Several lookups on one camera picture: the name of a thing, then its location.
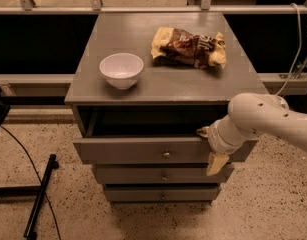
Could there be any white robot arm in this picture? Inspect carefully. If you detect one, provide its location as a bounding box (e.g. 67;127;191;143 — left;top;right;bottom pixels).
196;93;307;176

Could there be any grey drawer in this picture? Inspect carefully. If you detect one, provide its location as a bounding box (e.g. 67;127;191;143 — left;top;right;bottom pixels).
72;135;258;166
104;186;220;202
92;164;234;184

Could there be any grey bottom drawer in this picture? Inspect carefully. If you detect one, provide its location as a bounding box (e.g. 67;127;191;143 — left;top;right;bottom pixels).
104;186;220;202

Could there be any white bowl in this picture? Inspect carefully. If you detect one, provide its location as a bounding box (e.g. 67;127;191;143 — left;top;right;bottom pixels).
99;53;144;90

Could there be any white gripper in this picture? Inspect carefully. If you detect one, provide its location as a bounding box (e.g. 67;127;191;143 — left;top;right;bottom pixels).
196;115;250;176

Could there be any white hanging cable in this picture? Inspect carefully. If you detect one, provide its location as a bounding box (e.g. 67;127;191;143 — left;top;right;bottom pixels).
274;2;304;96

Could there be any brown yellow snack bag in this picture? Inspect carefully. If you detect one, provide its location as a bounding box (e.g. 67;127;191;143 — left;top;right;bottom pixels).
151;27;227;69

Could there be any black stand base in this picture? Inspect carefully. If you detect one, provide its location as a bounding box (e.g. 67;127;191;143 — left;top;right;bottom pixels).
0;154;59;240

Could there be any black floor cable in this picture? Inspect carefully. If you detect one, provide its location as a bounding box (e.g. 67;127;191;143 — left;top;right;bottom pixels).
0;125;63;240

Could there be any grey middle drawer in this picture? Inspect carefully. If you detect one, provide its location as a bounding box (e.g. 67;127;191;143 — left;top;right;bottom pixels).
92;164;234;184

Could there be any grey top drawer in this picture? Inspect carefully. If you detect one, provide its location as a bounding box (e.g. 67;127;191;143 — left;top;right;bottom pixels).
72;135;258;166

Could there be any grey wooden drawer cabinet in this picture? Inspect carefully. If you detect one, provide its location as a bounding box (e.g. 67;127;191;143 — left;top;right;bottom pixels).
65;13;266;189

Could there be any metal railing frame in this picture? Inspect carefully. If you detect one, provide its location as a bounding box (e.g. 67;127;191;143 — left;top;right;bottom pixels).
0;0;307;97

